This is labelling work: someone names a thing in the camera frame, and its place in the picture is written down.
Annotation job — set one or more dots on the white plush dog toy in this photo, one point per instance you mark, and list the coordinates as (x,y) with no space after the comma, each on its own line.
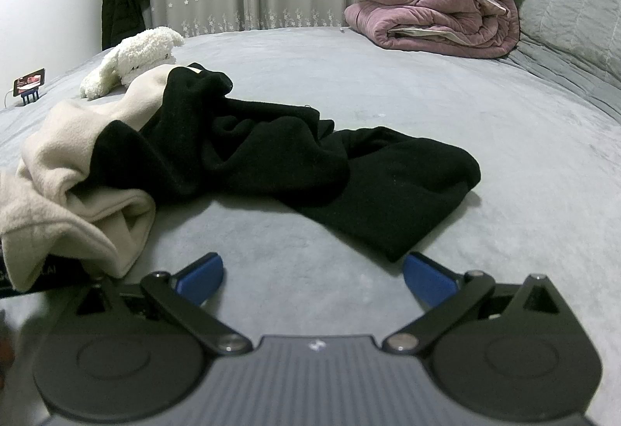
(140,52)

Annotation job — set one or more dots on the cream and black sweatshirt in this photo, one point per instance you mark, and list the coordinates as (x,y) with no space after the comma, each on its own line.
(271,149)

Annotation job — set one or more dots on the blue phone stand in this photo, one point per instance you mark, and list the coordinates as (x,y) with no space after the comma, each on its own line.
(30,99)

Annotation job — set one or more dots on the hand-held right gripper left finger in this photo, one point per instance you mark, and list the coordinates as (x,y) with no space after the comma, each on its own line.
(201,273)

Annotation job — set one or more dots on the smartphone with lit screen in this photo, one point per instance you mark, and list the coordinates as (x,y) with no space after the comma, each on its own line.
(29,81)

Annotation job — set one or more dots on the purple folded quilt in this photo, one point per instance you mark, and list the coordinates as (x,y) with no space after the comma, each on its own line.
(427,4)

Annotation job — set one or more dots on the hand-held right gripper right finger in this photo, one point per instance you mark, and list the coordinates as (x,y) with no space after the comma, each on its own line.
(429,278)

